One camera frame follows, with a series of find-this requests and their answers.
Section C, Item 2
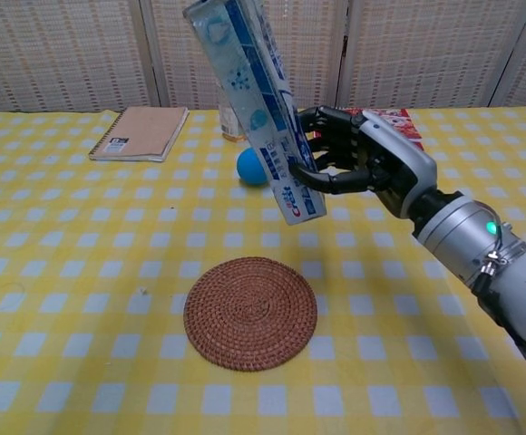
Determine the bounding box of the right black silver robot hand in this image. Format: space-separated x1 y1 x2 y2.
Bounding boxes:
288 106 437 222

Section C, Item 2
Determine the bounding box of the blue white toothpaste box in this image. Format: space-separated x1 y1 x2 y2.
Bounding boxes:
184 0 328 227

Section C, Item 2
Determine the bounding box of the yellow white checkered tablecloth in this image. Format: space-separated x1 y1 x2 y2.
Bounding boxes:
0 106 526 435

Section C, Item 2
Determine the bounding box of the red desk calendar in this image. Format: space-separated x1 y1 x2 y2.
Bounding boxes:
335 107 428 153

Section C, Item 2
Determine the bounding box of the blue ball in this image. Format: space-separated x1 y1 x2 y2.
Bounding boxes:
236 147 271 188

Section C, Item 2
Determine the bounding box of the tea bottle with white cap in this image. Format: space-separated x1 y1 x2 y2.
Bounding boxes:
217 80 248 144

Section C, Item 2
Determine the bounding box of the round brown woven coaster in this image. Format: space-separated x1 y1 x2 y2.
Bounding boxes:
182 256 319 373

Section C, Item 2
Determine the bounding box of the tan spiral notebook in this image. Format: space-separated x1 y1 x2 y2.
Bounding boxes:
87 106 191 164

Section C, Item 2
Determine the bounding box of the woven bamboo folding screen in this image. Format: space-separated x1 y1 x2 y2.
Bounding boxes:
0 0 526 114

